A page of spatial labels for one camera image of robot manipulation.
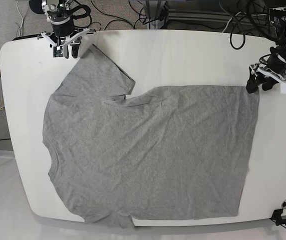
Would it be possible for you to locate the metal frame stand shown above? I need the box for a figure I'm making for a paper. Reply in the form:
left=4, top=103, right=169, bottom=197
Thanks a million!
left=141, top=0, right=168, bottom=30

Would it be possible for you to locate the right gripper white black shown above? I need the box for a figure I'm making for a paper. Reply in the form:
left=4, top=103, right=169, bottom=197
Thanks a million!
left=37, top=22, right=97, bottom=59

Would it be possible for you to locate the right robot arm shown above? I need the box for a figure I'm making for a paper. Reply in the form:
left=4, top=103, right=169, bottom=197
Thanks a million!
left=41, top=0, right=96, bottom=59

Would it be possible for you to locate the grey t-shirt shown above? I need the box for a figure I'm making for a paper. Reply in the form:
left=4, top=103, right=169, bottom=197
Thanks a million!
left=43, top=45, right=259, bottom=228

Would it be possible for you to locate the black clamp with cable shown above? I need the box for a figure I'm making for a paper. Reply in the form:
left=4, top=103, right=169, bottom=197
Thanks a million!
left=270, top=209, right=286, bottom=229

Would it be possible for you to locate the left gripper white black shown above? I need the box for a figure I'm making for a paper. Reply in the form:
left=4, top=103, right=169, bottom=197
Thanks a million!
left=246, top=54, right=286, bottom=94

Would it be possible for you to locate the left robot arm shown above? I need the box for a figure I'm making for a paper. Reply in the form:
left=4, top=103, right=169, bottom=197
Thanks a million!
left=246, top=6, right=286, bottom=94

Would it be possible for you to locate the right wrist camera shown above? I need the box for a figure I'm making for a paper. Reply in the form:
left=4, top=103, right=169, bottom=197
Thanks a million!
left=53, top=46, right=64, bottom=58

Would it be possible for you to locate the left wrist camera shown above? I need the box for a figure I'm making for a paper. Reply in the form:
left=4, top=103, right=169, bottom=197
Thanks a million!
left=280, top=83, right=286, bottom=94

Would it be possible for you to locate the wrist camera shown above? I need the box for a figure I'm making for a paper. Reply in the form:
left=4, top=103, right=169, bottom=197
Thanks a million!
left=280, top=83, right=286, bottom=94
left=53, top=46, right=64, bottom=58

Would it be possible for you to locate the white cable on floor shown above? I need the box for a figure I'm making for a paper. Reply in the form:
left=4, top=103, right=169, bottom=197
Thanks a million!
left=15, top=0, right=25, bottom=37

